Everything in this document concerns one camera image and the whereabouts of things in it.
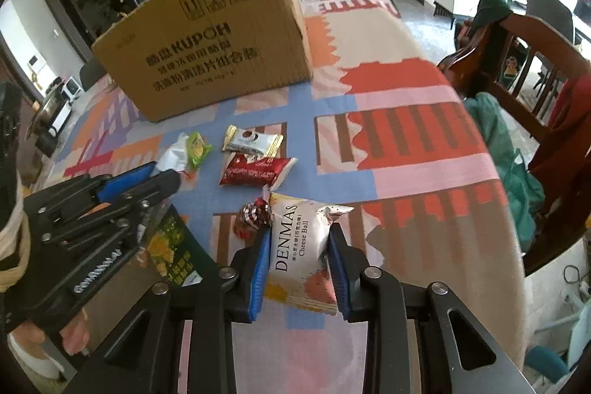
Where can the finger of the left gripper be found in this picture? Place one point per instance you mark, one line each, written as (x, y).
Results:
(148, 193)
(111, 187)

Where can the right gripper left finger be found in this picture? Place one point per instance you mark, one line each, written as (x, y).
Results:
(251, 264)

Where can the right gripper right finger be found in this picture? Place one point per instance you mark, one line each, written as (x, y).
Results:
(357, 293)

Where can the white denmas cheese ball packet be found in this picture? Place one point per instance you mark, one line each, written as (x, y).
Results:
(299, 274)

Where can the red foil candy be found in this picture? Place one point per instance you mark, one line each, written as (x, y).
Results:
(251, 218)

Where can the white wrapper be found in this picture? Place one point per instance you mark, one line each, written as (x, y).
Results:
(175, 158)

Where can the green yellow snack bag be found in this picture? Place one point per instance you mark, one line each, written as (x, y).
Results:
(175, 253)

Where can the small green candy packet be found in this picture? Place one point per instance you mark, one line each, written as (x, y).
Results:
(197, 149)

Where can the red snack packet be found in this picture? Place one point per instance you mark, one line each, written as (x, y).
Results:
(245, 169)

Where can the white gold snack packet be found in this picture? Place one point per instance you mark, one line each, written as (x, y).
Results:
(251, 142)

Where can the left human hand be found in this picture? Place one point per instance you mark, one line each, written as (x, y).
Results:
(26, 342)

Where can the metal cooking pot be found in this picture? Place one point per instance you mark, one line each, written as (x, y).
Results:
(49, 120)

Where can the colourful patterned tablecloth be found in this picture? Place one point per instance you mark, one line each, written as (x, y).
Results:
(379, 129)

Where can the green cloth on chair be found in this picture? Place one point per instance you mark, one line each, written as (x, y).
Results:
(524, 192)

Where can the brown cardboard box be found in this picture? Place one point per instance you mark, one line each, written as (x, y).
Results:
(174, 56)

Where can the red wooden chair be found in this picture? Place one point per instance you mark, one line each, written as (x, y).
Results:
(542, 81)

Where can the white tv cabinet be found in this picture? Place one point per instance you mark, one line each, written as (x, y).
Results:
(456, 10)

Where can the dark grey armchair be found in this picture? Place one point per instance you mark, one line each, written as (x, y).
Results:
(555, 14)

